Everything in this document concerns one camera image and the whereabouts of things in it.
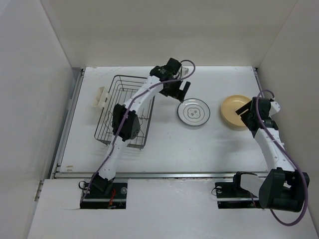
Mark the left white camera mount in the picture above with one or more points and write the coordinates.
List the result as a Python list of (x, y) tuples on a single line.
[(184, 71)]

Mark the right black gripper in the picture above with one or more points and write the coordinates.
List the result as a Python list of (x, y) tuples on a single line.
[(243, 116)]

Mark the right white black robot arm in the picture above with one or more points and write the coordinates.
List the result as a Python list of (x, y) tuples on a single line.
[(284, 187)]

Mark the white plastic cutlery holder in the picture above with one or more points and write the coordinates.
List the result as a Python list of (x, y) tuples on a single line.
[(101, 97)]

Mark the black wire dish rack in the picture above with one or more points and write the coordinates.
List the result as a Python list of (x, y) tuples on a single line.
[(121, 89)]

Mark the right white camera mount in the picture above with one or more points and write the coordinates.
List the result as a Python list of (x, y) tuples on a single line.
[(274, 109)]

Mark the white plate black outline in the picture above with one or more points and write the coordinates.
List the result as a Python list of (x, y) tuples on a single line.
[(193, 112)]

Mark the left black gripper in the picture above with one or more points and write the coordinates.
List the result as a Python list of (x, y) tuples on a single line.
[(177, 93)]

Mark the yellow plate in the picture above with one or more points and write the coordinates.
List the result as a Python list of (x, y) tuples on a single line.
[(225, 122), (229, 107)]

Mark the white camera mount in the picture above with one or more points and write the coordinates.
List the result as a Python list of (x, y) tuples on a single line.
[(274, 109), (184, 71)]

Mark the metal rail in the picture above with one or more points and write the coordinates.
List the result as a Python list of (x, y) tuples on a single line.
[(145, 175)]

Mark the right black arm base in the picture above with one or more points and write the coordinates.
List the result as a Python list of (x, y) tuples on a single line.
[(231, 194)]

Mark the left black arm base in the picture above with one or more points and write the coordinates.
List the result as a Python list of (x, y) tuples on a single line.
[(103, 194)]

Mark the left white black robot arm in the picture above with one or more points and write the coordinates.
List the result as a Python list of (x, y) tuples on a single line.
[(125, 122)]

